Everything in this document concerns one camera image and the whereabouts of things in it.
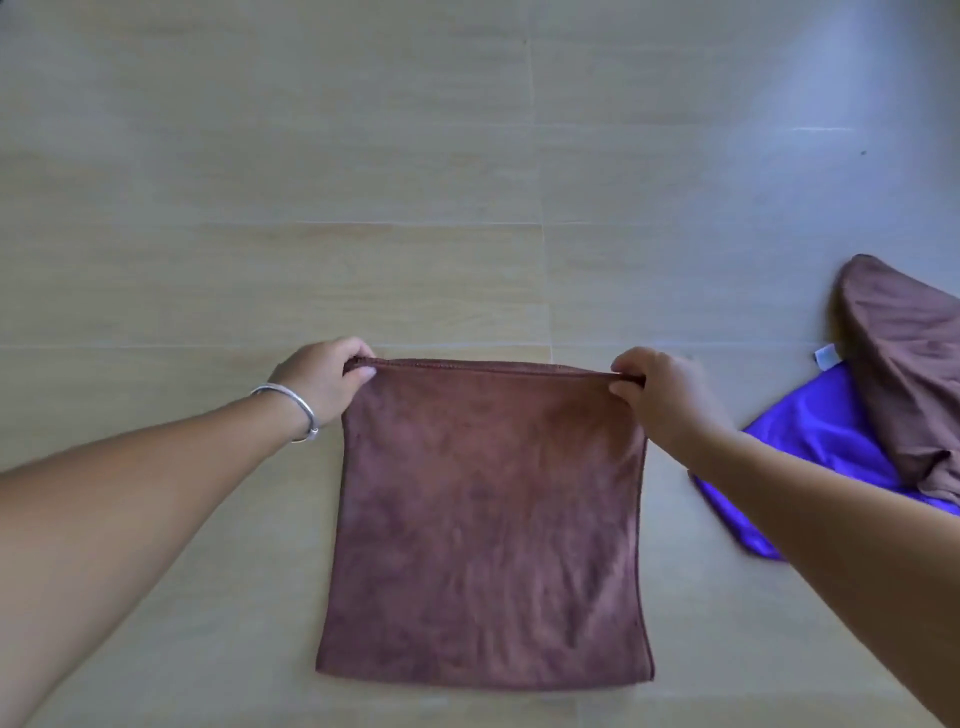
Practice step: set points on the person's left forearm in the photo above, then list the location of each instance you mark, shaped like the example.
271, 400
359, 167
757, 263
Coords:
127, 525

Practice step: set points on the purple towel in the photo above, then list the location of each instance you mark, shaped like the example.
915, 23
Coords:
817, 427

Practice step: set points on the person's right hand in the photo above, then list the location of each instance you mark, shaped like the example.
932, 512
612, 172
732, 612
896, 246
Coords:
675, 405

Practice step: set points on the person's left hand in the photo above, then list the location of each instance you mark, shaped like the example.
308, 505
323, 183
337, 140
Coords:
322, 382

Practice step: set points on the person's right forearm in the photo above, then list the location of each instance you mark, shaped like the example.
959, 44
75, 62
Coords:
847, 547

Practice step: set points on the brown towel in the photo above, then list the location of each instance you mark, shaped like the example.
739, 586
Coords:
907, 360
487, 525

